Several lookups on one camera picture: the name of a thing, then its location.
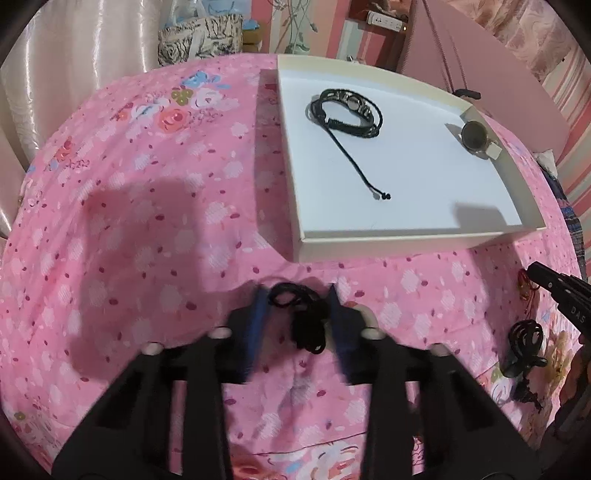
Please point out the woven patterned basket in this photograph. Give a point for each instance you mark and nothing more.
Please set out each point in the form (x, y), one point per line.
(198, 41)

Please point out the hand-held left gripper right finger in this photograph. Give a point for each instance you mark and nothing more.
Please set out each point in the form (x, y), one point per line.
(339, 332)

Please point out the white power strip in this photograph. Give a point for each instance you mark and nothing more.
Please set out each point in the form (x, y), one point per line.
(383, 21)

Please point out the dark patterned cloth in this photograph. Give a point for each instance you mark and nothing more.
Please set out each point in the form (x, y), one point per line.
(570, 217)

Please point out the blue paper bag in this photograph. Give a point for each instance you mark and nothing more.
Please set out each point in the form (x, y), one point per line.
(226, 7)

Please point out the white tray box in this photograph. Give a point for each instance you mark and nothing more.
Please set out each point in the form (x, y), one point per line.
(415, 184)

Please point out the cream satin curtain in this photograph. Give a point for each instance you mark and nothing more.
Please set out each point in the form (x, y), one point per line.
(69, 69)

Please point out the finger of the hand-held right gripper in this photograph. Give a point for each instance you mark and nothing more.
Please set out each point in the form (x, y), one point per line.
(547, 277)

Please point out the pink floral bedsheet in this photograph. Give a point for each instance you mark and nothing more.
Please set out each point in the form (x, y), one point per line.
(138, 230)

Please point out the brown cardboard box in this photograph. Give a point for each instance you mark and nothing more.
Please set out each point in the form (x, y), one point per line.
(251, 44)

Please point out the pink headboard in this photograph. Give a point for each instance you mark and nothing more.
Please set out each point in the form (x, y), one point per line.
(508, 92)

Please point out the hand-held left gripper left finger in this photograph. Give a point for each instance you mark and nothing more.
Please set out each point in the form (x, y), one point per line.
(258, 323)

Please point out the pink floral curtain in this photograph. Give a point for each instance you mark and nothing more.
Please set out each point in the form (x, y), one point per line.
(521, 27)

